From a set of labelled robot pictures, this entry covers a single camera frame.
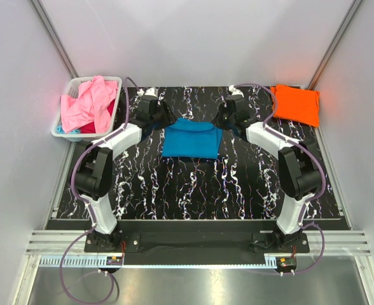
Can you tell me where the blue t-shirt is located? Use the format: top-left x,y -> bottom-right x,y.
162,118 -> 223,159

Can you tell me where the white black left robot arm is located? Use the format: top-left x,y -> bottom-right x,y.
70,94 -> 176,252

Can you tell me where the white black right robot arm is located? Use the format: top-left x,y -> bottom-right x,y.
212,95 -> 326,252

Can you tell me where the pink t-shirt in basket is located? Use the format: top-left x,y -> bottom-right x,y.
60,76 -> 118,133

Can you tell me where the folded orange t-shirt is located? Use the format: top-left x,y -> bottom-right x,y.
270,85 -> 320,128

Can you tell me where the red t-shirt in basket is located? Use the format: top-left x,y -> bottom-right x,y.
80,100 -> 114,134

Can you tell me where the light blue cloth in basket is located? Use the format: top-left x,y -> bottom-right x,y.
55,125 -> 81,134

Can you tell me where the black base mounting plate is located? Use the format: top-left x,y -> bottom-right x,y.
85,220 -> 310,257

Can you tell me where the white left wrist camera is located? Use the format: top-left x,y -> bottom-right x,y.
137,87 -> 158,98

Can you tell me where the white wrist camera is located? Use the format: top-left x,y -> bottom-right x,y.
137,87 -> 158,98
228,85 -> 244,98

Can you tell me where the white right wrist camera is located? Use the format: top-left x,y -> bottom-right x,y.
228,85 -> 244,98

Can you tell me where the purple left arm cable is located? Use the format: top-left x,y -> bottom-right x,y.
59,76 -> 143,305

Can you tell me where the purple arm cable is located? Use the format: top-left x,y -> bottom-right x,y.
59,76 -> 143,305
230,83 -> 328,276

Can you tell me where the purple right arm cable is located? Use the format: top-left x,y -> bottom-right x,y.
230,83 -> 328,276

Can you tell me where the slotted white cable duct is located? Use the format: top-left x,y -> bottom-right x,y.
40,253 -> 296,269

